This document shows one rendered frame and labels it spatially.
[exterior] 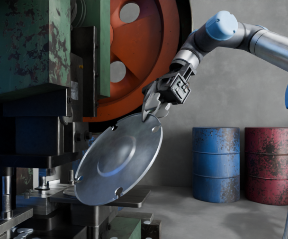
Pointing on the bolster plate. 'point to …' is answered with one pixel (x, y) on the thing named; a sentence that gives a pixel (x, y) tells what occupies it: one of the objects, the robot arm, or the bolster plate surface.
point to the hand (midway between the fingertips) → (144, 119)
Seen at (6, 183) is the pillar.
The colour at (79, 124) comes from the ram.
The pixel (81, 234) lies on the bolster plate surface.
